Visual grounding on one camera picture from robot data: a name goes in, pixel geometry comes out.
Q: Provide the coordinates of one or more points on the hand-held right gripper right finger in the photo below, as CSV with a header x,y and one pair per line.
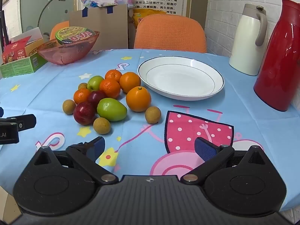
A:
x,y
205,148

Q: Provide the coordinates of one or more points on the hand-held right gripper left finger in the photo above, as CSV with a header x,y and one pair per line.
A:
x,y
99,145

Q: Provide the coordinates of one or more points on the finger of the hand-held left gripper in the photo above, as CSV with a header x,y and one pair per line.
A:
x,y
1,112
25,121

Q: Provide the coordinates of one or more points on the brown longan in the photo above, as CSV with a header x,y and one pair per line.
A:
x,y
82,86
102,125
153,114
69,106

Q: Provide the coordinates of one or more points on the large red plum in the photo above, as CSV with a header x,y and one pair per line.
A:
x,y
84,113

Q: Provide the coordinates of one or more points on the large green jujube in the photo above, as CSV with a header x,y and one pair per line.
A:
x,y
111,109

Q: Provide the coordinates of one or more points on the small red plum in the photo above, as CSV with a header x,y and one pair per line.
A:
x,y
96,97

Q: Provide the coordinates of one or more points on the tangerine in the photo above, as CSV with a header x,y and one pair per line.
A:
x,y
110,88
113,75
81,96

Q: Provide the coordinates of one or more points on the smooth orange with stem dot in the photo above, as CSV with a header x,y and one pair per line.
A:
x,y
138,98

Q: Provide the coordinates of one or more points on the white plate with blue rim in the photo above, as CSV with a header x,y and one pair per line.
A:
x,y
180,79

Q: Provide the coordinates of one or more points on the blue cartoon tablecloth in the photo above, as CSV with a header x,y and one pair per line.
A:
x,y
234,112

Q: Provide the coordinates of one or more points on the green cardboard box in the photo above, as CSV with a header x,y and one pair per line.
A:
x,y
21,66

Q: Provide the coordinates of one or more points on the red snack box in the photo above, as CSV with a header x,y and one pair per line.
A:
x,y
14,51

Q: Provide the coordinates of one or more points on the small green apple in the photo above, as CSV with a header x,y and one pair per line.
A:
x,y
95,82

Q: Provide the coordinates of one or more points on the yellow cardboard box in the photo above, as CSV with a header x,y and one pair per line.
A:
x,y
35,46

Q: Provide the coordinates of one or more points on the pink transparent bowl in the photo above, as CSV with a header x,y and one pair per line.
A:
x,y
68,54

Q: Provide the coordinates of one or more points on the black pole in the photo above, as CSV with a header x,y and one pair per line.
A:
x,y
3,28

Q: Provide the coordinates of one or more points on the white paper sheet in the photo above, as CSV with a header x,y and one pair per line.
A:
x,y
35,34

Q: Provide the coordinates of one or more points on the orange chair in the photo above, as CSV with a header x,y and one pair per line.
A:
x,y
168,32
59,29

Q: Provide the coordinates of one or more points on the instant noodle bowl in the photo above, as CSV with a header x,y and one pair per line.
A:
x,y
75,36

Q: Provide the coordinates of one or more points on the white thermos jug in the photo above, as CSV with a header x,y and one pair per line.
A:
x,y
246,46

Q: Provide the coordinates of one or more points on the red thermos jug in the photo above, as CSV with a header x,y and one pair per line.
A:
x,y
279,63

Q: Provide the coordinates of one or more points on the brown cardboard box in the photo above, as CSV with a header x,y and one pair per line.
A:
x,y
110,28

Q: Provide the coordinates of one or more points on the yellow plastic bag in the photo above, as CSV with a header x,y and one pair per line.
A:
x,y
145,14

